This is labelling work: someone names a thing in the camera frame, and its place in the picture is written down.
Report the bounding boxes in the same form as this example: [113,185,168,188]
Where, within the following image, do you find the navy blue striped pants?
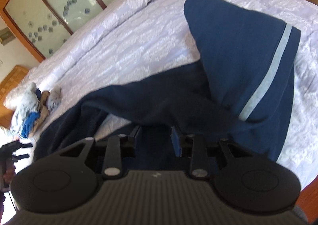
[34,0,301,161]

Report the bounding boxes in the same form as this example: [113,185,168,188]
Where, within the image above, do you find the bright blue folded garment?
[20,88,42,139]

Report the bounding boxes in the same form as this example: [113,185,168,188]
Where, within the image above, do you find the tan folded garment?
[28,90,50,138]

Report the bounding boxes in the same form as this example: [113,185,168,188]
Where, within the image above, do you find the grey folded garment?
[10,82,61,139]

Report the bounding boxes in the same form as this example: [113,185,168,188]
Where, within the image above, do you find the wooden headboard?
[0,65,29,128]

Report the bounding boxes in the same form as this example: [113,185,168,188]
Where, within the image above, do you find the rolled white quilt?
[3,0,155,110]

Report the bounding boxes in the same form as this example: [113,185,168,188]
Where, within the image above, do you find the white textured bedspread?
[4,0,318,183]

